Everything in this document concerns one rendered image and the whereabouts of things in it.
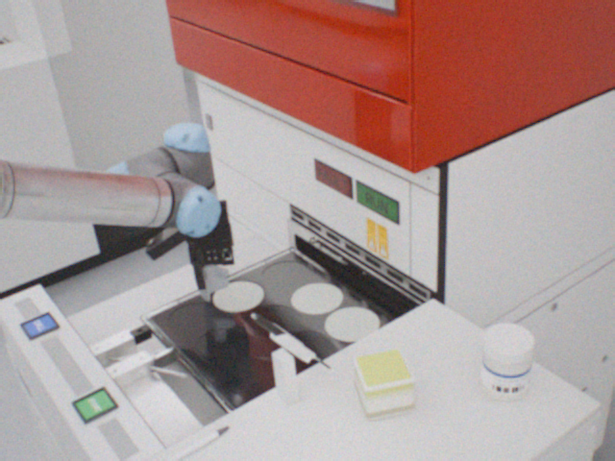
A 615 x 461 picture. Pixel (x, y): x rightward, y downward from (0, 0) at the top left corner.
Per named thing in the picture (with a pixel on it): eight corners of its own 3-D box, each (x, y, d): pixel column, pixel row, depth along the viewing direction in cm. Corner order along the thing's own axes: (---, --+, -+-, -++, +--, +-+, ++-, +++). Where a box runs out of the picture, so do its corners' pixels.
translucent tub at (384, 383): (400, 379, 111) (400, 346, 107) (416, 414, 105) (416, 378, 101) (353, 389, 110) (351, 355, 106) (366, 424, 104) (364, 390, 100)
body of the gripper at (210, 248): (234, 268, 136) (226, 212, 129) (189, 274, 135) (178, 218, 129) (233, 247, 142) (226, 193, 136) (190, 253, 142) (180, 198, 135)
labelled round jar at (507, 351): (502, 364, 112) (505, 315, 107) (538, 387, 107) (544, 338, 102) (470, 384, 109) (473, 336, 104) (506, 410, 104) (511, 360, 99)
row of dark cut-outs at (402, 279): (292, 214, 161) (291, 205, 159) (431, 302, 130) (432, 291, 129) (289, 215, 160) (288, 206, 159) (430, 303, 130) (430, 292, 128)
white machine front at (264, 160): (224, 203, 194) (202, 58, 173) (443, 353, 137) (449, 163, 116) (214, 206, 193) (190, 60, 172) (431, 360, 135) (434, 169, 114)
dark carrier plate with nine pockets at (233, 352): (293, 253, 157) (293, 251, 157) (401, 327, 133) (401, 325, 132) (149, 319, 140) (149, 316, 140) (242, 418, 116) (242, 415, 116)
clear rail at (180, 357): (145, 318, 142) (144, 312, 141) (247, 426, 115) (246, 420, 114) (138, 321, 141) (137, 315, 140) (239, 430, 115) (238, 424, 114)
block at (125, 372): (147, 361, 132) (144, 349, 130) (156, 371, 129) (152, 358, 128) (107, 381, 128) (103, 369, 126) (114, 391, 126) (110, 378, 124)
